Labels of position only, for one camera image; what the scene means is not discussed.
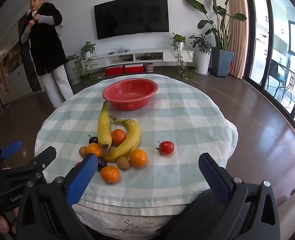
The trailing pothos white pot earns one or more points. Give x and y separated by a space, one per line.
88 48
178 38

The brown kiwi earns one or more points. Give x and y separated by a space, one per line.
123 162
83 151

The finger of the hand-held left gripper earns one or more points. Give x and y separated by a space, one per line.
11 148
43 158

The white floral tablecloth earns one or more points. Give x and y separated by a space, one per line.
127 223

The red plastic bowl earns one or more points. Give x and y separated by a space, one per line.
130 93

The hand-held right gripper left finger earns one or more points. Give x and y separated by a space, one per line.
82 180

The white wall storage cabinet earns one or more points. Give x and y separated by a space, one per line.
10 72

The orange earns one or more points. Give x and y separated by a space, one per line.
118 137
138 158
94 149
110 174

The black framed glass door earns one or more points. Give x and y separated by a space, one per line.
262 30

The yellow banana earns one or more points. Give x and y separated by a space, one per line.
132 137
104 130

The black wall television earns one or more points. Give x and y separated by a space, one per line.
131 17

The white television cabinet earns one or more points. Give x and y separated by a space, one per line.
173 55

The black balcony table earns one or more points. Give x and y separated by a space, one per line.
293 80

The red storage box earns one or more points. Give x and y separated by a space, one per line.
133 68
114 70

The small-leaf plant white tall pot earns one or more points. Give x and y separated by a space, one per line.
203 62

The red tomato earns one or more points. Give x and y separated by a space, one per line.
167 147

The large-leaf plant grey square pot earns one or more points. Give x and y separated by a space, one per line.
222 60

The person's left hand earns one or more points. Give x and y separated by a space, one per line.
0 224

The small red fruit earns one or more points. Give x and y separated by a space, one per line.
77 165

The beige curtain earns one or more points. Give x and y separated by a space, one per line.
238 30

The black balcony chair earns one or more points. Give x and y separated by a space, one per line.
275 76

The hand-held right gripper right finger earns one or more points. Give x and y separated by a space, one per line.
213 177

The small grey empty pot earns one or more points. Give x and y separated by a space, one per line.
149 67

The plant in white ribbed pot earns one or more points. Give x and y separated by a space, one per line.
72 72

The green white checked tablecloth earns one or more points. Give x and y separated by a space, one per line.
182 120

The black set-top box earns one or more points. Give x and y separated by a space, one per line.
145 57

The dark purple plum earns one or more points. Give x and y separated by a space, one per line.
102 163
93 140

